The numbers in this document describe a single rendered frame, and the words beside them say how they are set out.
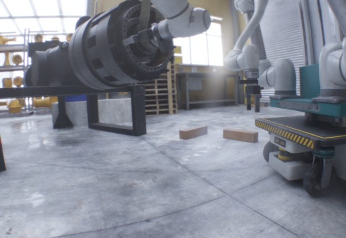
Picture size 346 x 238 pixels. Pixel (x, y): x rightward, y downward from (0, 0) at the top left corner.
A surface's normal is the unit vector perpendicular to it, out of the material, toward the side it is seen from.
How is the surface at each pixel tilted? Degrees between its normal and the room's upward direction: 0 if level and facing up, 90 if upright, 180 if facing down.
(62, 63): 90
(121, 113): 90
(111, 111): 90
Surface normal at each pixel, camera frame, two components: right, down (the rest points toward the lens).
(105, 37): -0.62, 0.17
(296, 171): -0.01, 0.06
